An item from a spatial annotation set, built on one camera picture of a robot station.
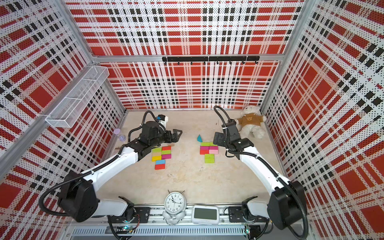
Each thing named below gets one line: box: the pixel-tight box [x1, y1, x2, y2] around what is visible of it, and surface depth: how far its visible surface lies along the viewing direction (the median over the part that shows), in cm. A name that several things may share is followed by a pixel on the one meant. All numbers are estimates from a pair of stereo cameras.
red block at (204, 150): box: [200, 147, 210, 155], surface depth 100 cm
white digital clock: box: [191, 205, 220, 225], surface depth 72 cm
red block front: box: [155, 163, 166, 170], surface depth 93 cm
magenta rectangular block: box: [161, 154, 172, 160], surface depth 97 cm
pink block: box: [209, 149, 219, 155], surface depth 98 cm
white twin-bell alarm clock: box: [162, 189, 187, 226], surface depth 75 cm
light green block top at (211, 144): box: [207, 142, 218, 147], surface depth 103 cm
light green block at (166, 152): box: [161, 150, 171, 155], surface depth 98 cm
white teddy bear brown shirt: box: [235, 105, 268, 139], surface depth 105 cm
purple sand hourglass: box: [113, 128, 127, 142], surface depth 104 cm
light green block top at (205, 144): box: [200, 142, 210, 147], surface depth 104 cm
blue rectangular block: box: [156, 160, 166, 165], surface depth 95 cm
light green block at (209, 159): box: [204, 156, 215, 164], surface depth 95 cm
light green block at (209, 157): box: [204, 153, 215, 161], surface depth 95 cm
